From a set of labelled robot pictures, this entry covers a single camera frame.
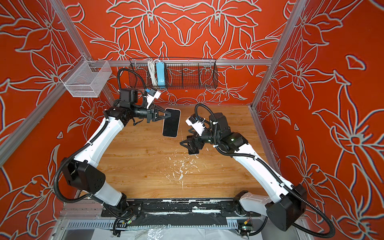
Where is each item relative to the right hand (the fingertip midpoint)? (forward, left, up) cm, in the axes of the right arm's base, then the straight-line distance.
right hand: (184, 136), depth 68 cm
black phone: (+4, +6, +4) cm, 8 cm away
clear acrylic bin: (+42, +63, +4) cm, 76 cm away
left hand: (+7, +7, +8) cm, 12 cm away
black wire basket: (+49, +4, +2) cm, 49 cm away
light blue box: (+42, +15, +6) cm, 45 cm away
